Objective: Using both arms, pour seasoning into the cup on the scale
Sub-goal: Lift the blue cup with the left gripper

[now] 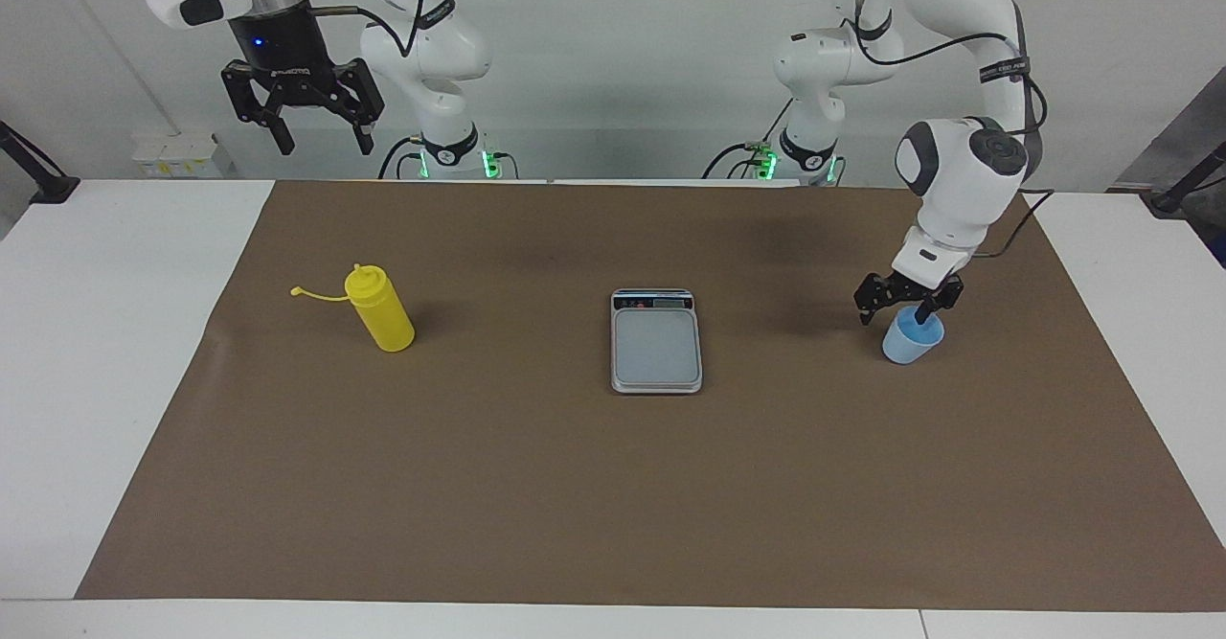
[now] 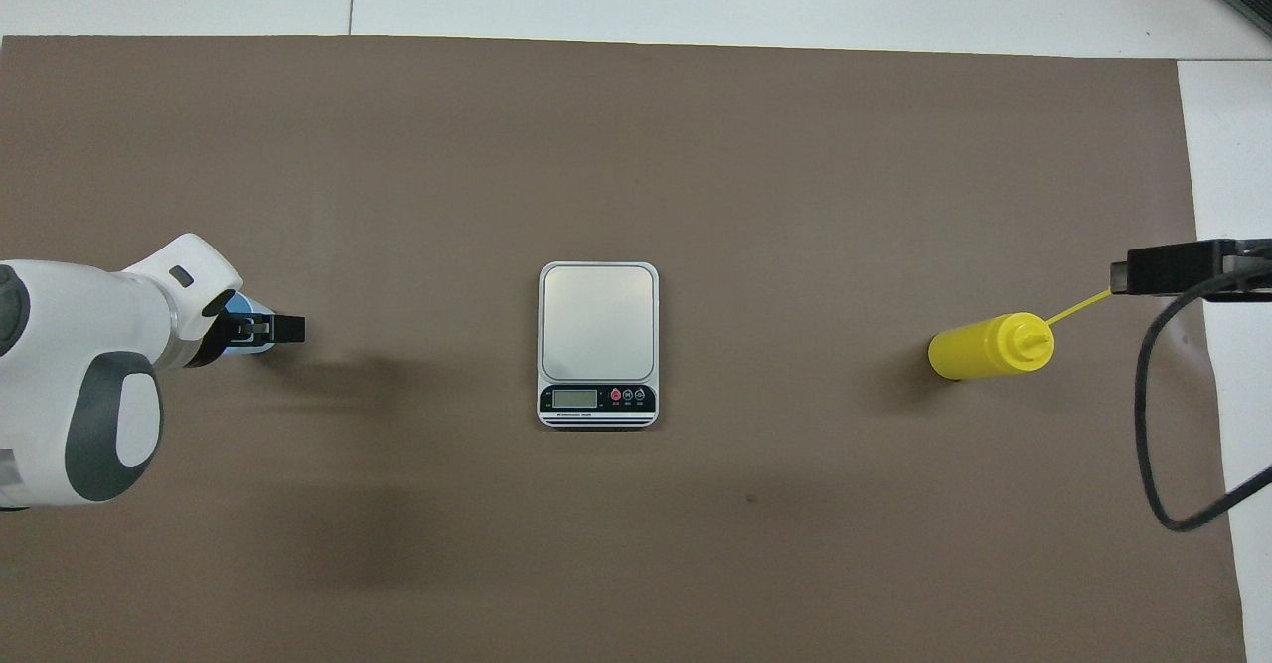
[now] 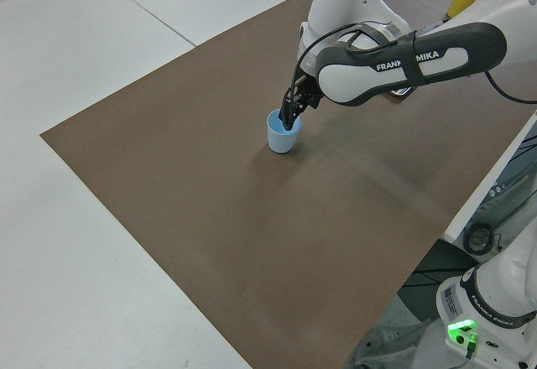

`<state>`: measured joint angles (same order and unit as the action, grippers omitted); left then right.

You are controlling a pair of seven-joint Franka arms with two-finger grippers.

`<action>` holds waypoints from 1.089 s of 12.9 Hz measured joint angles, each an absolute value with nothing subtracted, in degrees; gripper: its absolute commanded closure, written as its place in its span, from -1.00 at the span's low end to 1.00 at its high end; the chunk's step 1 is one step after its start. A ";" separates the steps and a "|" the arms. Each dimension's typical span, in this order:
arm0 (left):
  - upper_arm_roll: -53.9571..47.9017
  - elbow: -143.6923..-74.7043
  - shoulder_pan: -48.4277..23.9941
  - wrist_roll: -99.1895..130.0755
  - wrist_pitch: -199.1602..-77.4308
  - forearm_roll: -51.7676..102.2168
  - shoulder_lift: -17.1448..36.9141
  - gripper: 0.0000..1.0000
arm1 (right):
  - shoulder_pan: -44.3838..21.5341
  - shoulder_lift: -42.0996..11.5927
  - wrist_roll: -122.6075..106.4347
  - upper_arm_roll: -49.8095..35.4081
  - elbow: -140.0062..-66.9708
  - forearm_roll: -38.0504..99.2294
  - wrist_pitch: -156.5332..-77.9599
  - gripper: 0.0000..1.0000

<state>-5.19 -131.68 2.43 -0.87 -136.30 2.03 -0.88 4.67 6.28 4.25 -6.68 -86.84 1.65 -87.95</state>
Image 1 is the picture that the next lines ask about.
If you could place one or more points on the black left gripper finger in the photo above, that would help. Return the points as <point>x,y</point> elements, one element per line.
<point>874,294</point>
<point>948,299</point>

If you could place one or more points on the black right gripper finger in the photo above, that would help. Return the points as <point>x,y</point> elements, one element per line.
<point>251,98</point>
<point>362,98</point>

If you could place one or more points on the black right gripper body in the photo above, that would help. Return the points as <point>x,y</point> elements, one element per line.
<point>283,55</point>

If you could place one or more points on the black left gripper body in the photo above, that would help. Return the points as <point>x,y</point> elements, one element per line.
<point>918,292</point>

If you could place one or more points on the light blue plastic cup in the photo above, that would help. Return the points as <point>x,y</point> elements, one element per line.
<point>910,347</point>

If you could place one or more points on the yellow squeeze bottle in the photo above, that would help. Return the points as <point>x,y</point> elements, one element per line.
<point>383,318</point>

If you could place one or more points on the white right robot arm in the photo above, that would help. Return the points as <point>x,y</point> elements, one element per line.
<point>431,55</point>

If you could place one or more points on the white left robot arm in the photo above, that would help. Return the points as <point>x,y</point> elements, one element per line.
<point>958,170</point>

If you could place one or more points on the silver digital kitchen scale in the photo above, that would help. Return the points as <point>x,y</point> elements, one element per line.
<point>656,347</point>

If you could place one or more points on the black clamp stand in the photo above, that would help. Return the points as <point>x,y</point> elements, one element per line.
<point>1173,200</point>
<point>53,187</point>

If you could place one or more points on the brown paper mat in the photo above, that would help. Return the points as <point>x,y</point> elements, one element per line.
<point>575,486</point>

